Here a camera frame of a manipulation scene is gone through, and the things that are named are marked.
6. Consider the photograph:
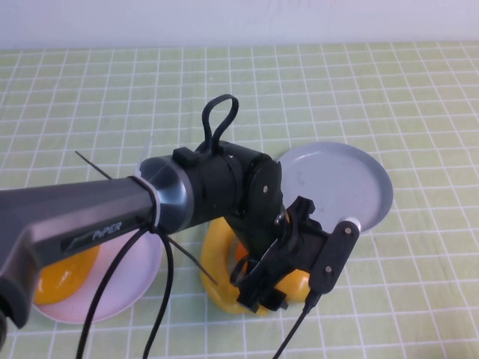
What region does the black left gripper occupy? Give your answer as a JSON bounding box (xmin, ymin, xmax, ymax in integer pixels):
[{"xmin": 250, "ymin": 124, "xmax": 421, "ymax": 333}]
[{"xmin": 224, "ymin": 196, "xmax": 331, "ymax": 312}]

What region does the orange tinged mango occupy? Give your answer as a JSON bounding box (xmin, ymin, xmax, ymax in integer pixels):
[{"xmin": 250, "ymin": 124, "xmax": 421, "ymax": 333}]
[{"xmin": 234, "ymin": 241, "xmax": 312, "ymax": 301}]

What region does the long yellow banana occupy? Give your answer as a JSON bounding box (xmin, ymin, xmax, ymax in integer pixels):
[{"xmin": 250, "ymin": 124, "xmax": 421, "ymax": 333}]
[{"xmin": 200, "ymin": 218, "xmax": 271, "ymax": 317}]

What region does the plain yellow mango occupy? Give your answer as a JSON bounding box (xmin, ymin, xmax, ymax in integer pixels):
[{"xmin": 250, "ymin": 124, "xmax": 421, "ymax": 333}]
[{"xmin": 32, "ymin": 242, "xmax": 101, "ymax": 305}]

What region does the grey round plate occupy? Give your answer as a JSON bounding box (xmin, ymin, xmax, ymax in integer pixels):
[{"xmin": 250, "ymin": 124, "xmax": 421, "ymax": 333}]
[{"xmin": 277, "ymin": 141, "xmax": 394, "ymax": 236}]

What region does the pink round plate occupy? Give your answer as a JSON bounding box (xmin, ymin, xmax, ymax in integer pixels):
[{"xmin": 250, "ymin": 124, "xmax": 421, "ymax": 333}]
[{"xmin": 31, "ymin": 224, "xmax": 162, "ymax": 325}]

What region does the green checked tablecloth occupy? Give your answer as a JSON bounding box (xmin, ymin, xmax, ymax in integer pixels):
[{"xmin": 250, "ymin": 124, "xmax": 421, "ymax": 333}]
[{"xmin": 0, "ymin": 41, "xmax": 479, "ymax": 359}]

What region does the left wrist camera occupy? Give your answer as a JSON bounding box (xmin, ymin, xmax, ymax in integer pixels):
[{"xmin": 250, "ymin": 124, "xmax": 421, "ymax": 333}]
[{"xmin": 309, "ymin": 215, "xmax": 362, "ymax": 296}]

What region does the white cable tie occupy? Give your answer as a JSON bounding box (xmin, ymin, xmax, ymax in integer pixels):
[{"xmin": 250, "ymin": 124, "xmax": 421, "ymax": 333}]
[{"xmin": 133, "ymin": 137, "xmax": 165, "ymax": 235}]

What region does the black looped wrist cable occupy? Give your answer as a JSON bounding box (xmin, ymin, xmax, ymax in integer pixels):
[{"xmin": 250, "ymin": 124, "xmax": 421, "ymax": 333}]
[{"xmin": 201, "ymin": 94, "xmax": 240, "ymax": 150}]

